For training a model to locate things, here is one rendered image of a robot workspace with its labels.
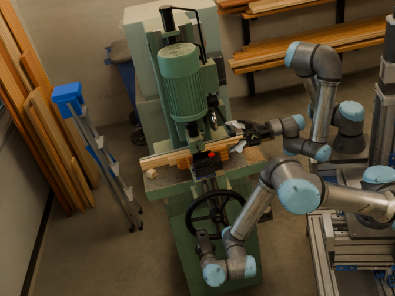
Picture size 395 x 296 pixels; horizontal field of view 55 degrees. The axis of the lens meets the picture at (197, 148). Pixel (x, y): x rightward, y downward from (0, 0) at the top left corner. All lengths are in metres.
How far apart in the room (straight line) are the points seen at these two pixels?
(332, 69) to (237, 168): 0.61
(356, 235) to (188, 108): 0.85
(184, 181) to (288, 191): 0.72
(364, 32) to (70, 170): 2.97
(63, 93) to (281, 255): 1.68
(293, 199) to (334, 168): 0.90
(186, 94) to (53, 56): 2.65
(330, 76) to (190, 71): 0.57
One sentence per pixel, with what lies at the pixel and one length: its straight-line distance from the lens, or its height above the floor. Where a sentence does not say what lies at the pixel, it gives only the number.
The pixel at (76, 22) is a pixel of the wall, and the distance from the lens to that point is 4.01.
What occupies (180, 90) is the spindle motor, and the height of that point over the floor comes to 1.32.
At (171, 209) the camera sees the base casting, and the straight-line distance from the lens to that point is 1.89.
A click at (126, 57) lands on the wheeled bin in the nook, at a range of 3.41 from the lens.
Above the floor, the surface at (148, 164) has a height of 0.93.
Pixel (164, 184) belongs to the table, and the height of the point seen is 0.90.
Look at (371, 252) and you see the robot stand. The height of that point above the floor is 0.68.
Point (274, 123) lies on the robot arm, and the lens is 1.71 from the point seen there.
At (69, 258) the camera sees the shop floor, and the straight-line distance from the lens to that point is 2.99.
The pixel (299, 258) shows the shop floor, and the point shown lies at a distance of 2.59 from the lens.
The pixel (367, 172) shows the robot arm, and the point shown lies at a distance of 1.56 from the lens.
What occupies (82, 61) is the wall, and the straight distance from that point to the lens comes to 4.12.
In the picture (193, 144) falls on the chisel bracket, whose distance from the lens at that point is 1.82.
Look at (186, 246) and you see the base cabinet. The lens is 2.08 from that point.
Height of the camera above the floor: 2.01
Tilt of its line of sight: 34 degrees down
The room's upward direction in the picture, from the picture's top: 11 degrees counter-clockwise
